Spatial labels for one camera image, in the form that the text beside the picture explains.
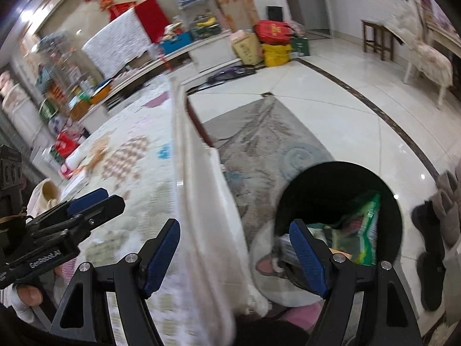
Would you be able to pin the green red seaweed snack bag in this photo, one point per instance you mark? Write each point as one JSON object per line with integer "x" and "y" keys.
{"x": 355, "y": 235}

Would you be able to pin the red plastic bag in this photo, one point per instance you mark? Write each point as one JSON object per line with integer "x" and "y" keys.
{"x": 65, "y": 145}

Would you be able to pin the white side table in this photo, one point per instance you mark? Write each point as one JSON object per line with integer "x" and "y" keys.
{"x": 437, "y": 34}

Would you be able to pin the dark wooden stool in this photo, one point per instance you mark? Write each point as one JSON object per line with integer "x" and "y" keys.
{"x": 378, "y": 39}

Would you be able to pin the white ornate chair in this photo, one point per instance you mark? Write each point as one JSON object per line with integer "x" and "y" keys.
{"x": 406, "y": 25}

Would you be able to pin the black round trash bin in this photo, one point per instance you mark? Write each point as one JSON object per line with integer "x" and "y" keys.
{"x": 325, "y": 192}

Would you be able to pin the white pink bottle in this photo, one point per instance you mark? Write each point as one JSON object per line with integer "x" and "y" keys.
{"x": 72, "y": 163}

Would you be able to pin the white gloved left hand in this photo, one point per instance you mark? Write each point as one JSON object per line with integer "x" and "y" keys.
{"x": 22, "y": 298}

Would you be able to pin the black slippers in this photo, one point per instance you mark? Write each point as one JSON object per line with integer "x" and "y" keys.
{"x": 430, "y": 267}

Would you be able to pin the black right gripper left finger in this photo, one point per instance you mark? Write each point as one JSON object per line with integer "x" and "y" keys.
{"x": 83, "y": 313}

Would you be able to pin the cardboard box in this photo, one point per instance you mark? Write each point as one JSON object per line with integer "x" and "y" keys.
{"x": 248, "y": 49}

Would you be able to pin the yellow bag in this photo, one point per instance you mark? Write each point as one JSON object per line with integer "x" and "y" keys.
{"x": 276, "y": 55}

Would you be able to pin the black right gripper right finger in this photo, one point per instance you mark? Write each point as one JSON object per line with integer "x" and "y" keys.
{"x": 386, "y": 316}

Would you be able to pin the grey patterned floor rug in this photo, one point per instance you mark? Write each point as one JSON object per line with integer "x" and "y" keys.
{"x": 263, "y": 146}

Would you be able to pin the blue storage bin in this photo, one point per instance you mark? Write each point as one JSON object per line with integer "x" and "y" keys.
{"x": 177, "y": 42}

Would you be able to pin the patterned fluffy table blanket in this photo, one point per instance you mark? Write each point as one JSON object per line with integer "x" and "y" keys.
{"x": 155, "y": 159}

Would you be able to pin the brown paper cup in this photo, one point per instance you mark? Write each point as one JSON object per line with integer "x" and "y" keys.
{"x": 45, "y": 196}

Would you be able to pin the grey fuzzy slippers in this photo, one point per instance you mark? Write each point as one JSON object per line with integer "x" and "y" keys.
{"x": 446, "y": 206}

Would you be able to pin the white textured cloth cover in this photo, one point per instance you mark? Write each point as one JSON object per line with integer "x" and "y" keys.
{"x": 118, "y": 43}

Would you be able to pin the green crate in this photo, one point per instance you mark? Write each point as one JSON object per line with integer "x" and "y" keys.
{"x": 300, "y": 46}

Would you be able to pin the white tv cabinet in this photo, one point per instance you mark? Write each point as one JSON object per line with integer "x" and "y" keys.
{"x": 192, "y": 62}

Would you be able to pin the orange plastic snack wrapper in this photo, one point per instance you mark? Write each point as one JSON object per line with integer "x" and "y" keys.
{"x": 95, "y": 156}

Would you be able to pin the red fabric bag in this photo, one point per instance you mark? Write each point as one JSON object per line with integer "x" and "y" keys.
{"x": 274, "y": 32}

